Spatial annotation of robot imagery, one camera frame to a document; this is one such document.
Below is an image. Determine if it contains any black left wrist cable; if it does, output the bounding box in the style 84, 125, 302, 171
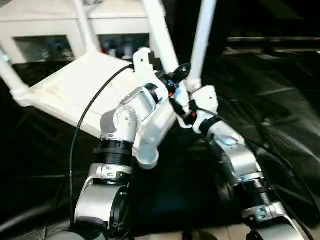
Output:
68, 63, 135, 227

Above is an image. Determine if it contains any white display cabinet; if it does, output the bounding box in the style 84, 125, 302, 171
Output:
0, 0, 166, 64

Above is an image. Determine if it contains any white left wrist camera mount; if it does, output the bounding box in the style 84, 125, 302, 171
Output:
132, 47, 168, 101

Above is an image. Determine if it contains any white plastic table leg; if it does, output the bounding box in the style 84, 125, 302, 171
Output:
73, 0, 99, 54
0, 48, 34, 108
186, 0, 219, 92
141, 0, 195, 130

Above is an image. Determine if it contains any white plastic table top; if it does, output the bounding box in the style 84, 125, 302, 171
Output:
9, 51, 204, 171

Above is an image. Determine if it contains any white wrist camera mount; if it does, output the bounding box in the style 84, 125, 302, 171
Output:
132, 47, 168, 101
190, 85, 219, 134

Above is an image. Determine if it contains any dark low furniture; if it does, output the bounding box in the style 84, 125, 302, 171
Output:
225, 36, 320, 56

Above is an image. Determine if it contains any black cabinet with gold label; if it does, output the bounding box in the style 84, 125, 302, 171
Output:
174, 0, 320, 51

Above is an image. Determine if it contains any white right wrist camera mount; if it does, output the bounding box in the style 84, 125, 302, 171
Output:
190, 85, 219, 134

